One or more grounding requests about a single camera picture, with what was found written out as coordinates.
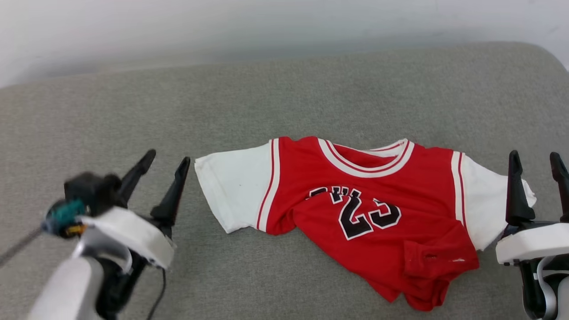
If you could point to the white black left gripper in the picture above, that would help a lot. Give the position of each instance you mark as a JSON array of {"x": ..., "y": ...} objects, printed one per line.
[{"x": 133, "y": 235}]

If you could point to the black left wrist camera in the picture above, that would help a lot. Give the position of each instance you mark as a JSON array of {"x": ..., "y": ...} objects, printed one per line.
[{"x": 91, "y": 193}]

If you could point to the grey fabric sofa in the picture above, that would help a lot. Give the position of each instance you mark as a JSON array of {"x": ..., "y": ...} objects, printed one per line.
[{"x": 284, "y": 98}]

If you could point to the red white basketball jersey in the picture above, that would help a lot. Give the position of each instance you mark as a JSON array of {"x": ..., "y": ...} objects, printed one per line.
[{"x": 364, "y": 195}]

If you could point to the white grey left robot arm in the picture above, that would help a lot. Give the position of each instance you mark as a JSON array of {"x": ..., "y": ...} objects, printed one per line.
[{"x": 62, "y": 289}]

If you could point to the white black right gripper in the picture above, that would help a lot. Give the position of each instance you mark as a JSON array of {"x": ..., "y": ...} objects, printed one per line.
[{"x": 533, "y": 242}]

